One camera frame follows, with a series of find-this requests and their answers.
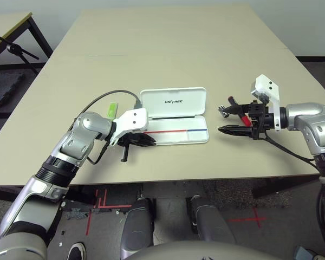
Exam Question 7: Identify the grey robot right leg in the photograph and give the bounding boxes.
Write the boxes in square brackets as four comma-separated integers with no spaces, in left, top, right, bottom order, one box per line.
[188,194,236,244]

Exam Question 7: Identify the black and white shoe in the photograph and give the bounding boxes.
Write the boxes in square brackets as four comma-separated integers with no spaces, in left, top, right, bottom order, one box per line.
[67,242,87,260]

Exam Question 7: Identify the blue grey floor object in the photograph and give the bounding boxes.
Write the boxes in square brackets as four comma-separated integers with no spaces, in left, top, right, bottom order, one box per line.
[294,245,322,260]

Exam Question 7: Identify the black tripod stand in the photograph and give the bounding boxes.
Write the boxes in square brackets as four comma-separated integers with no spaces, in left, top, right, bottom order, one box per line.
[0,30,40,75]

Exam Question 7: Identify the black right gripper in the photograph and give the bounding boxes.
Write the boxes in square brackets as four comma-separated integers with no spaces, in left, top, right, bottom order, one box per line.
[218,99,276,140]

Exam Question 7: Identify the black marker with red cap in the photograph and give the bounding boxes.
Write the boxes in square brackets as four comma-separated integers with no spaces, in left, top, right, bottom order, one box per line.
[227,95,252,128]

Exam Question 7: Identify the white Unitree pencil case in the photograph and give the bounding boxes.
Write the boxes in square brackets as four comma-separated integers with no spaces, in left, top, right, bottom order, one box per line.
[139,86,209,146]

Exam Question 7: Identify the dark foam floor mat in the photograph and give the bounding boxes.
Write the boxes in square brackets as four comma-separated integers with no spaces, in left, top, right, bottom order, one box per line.
[0,70,27,109]

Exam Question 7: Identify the grey left arm cable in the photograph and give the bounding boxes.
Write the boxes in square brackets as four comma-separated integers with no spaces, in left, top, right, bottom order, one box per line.
[74,89,143,165]

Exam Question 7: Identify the green translucent highlighter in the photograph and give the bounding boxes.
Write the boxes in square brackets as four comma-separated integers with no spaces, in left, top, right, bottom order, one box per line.
[107,101,119,120]

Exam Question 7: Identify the side table with black frame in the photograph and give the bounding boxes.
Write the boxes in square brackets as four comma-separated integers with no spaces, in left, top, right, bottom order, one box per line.
[0,12,54,66]

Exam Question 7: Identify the beige robot torso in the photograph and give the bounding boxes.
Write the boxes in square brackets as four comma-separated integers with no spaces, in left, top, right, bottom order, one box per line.
[136,239,297,260]

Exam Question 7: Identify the grey robot left leg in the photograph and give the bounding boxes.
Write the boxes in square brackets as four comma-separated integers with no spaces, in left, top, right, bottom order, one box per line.
[120,197,155,260]

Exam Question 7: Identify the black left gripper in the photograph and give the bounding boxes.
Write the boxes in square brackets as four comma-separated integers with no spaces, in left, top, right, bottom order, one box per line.
[115,132,158,163]

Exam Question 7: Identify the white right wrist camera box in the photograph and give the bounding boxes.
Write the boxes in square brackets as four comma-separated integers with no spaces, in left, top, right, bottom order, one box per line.
[250,74,282,132]

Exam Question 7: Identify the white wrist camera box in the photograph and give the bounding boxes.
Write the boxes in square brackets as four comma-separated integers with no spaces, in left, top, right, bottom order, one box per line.
[250,74,282,132]
[109,107,149,147]

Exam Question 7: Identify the grey robot leg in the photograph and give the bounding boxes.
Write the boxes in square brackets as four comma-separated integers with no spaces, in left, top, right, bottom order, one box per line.
[188,194,236,244]
[120,197,155,260]

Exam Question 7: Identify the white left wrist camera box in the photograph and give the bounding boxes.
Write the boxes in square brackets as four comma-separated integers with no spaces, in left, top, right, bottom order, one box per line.
[109,107,149,147]

